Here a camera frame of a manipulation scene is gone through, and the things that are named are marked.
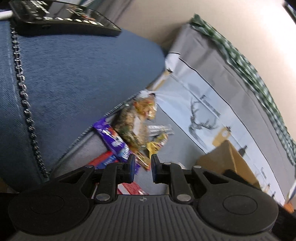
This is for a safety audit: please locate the small orange red snack packet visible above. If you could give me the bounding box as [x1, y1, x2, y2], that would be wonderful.
[135, 152, 151, 170]

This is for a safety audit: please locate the brown cardboard box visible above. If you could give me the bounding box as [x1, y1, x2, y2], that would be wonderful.
[196, 141, 261, 190]

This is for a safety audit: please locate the silver foil snack stick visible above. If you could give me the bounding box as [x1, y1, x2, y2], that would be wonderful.
[147, 125, 174, 137]

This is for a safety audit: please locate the red white snack packet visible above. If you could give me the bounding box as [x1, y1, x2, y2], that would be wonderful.
[88, 151, 147, 195]

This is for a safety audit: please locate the black remote control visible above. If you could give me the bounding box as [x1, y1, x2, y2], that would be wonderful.
[9, 1, 121, 37]

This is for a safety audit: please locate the metal bead chain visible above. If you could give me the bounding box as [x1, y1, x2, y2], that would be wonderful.
[9, 22, 50, 179]

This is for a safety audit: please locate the round grain cake packet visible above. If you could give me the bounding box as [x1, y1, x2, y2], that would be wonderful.
[113, 104, 148, 149]

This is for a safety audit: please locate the yellow snack bar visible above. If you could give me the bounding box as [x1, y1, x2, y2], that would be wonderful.
[147, 133, 168, 158]

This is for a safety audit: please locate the green checkered cloth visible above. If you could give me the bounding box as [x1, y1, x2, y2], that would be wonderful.
[190, 14, 295, 166]

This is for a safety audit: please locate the purple candy wrapper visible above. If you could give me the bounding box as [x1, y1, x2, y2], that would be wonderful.
[93, 118, 132, 163]

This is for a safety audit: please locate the grey deer print sofa cover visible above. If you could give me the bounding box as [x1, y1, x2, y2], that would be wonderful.
[52, 22, 296, 207]

